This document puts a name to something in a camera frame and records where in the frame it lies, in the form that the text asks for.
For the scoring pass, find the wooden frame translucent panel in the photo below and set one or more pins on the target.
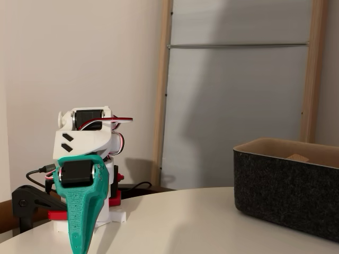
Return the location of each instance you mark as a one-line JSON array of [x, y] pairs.
[[312, 79]]

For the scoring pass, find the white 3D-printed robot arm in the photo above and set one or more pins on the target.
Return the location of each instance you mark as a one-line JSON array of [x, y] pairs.
[[84, 143]]

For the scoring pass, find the teal gripper black servo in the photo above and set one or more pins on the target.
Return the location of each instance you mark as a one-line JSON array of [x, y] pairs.
[[76, 173]]

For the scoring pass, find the dark grey felt bin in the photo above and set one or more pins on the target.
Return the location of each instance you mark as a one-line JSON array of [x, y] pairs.
[[286, 198]]

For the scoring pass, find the wooden block red painted figure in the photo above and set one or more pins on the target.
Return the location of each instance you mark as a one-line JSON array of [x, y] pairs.
[[298, 158]]

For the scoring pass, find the black and red clamp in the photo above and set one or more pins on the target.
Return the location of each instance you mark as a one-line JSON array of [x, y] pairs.
[[23, 201], [115, 199]]

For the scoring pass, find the metal rod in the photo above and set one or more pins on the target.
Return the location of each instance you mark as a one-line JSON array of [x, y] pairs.
[[238, 45]]

